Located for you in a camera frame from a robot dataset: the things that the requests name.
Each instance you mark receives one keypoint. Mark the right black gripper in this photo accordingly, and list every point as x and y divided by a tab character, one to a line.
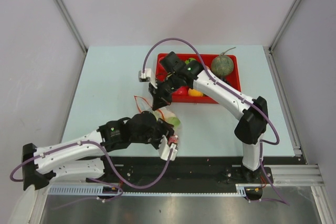
160	99

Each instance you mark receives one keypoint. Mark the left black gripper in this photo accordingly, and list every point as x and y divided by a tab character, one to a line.
163	128

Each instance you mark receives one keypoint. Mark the white cauliflower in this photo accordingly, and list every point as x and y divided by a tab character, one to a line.
168	117

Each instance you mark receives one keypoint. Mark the clear zip top bag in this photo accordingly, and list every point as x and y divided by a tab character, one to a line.
143	104

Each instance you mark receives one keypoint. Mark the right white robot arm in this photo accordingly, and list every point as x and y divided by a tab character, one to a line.
250	113

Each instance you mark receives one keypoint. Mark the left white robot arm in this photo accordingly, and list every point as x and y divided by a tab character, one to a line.
41	165

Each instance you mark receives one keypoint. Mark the red apple bottom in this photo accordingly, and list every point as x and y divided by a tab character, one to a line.
182	91

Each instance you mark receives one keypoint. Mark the green bell pepper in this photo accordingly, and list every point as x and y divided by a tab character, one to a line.
189	60

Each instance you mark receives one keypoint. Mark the black grape bunch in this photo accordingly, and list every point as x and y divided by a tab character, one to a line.
224	79

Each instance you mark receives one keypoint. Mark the green melon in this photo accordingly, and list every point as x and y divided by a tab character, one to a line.
222	65

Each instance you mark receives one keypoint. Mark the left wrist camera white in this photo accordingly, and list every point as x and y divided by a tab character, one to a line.
167	152

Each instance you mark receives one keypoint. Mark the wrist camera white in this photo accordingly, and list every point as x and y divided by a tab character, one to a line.
146	75
167	152

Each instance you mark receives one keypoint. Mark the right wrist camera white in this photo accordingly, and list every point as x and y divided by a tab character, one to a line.
146	75

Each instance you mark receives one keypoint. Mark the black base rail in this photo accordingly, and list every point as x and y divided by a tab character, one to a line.
185	175

